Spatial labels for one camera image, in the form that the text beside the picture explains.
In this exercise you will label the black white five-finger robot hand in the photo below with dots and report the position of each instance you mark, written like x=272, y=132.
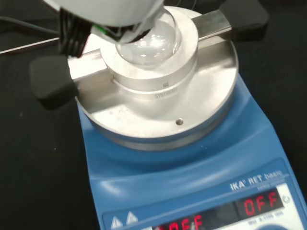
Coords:
x=100, y=12

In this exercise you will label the clear round-bottom glass flask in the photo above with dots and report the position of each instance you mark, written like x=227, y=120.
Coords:
x=153, y=46

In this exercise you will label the thin steel probe rod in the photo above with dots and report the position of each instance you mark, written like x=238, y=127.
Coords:
x=28, y=45

